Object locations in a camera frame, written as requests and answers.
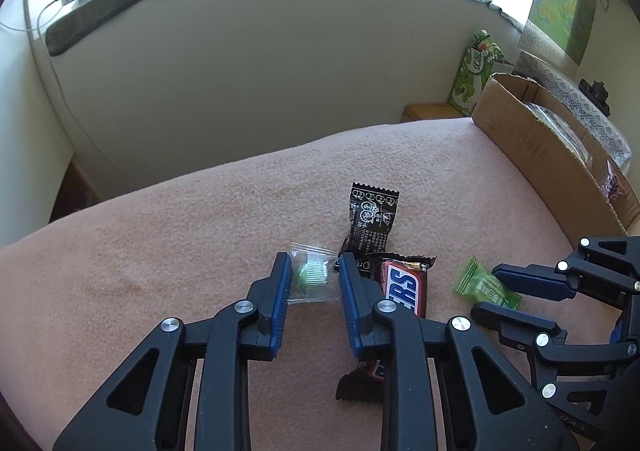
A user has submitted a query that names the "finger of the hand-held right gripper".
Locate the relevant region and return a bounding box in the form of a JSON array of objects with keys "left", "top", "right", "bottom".
[
  {"left": 492, "top": 236, "right": 640, "bottom": 312},
  {"left": 470, "top": 303, "right": 640, "bottom": 402}
]

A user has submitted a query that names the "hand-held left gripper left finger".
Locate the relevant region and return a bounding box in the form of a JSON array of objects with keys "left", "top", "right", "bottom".
[{"left": 52, "top": 251, "right": 293, "bottom": 451}]

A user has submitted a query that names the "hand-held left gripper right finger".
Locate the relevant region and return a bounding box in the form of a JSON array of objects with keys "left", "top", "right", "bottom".
[{"left": 339, "top": 252, "right": 583, "bottom": 451}]

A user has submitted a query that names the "clear packet with green candy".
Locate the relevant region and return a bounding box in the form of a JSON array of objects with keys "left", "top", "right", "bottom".
[{"left": 287, "top": 241, "right": 341, "bottom": 304}]

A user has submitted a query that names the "green candy wrapper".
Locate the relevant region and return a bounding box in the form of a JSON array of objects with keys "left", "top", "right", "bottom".
[{"left": 452, "top": 256, "right": 523, "bottom": 312}]

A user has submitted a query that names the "brown chocolate bar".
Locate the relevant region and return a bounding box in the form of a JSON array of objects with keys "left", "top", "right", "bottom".
[{"left": 336, "top": 253, "right": 436, "bottom": 404}]

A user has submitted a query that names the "cardboard box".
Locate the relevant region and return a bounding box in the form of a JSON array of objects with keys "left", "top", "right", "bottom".
[{"left": 471, "top": 72, "right": 640, "bottom": 237}]

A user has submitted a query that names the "black snack packet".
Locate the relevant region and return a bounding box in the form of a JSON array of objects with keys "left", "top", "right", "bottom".
[{"left": 339, "top": 181, "right": 401, "bottom": 262}]

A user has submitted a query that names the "wooden box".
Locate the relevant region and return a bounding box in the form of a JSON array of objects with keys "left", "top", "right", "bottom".
[{"left": 401, "top": 103, "right": 468, "bottom": 123}]

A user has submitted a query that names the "dark figurine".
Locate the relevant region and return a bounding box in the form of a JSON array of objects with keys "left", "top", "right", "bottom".
[{"left": 577, "top": 78, "right": 612, "bottom": 116}]

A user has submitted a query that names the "grey patterned cloth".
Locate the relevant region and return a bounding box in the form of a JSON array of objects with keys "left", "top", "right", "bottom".
[{"left": 515, "top": 21, "right": 633, "bottom": 166}]

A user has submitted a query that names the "green printed box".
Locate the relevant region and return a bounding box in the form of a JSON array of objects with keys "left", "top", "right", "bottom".
[{"left": 448, "top": 47, "right": 496, "bottom": 119}]

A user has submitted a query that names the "green orange snack bag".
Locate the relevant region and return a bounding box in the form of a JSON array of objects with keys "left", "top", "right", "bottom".
[{"left": 467, "top": 29, "right": 516, "bottom": 66}]

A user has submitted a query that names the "white cable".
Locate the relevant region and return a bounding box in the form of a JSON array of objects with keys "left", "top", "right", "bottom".
[{"left": 0, "top": 0, "right": 93, "bottom": 152}]

